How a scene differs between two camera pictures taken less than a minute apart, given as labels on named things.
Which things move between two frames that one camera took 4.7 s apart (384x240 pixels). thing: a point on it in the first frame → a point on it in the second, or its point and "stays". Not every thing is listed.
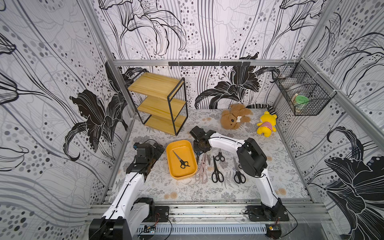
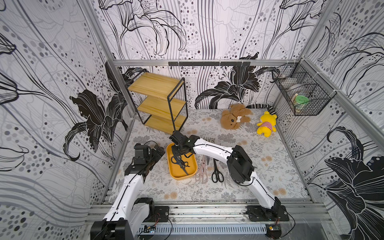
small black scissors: x=183 y=164 stays
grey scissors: x=198 y=153 → x=177 y=159
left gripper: x=157 y=153 stays
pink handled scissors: x=201 y=173 stays
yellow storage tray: x=181 y=159 stays
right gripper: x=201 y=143 → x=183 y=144
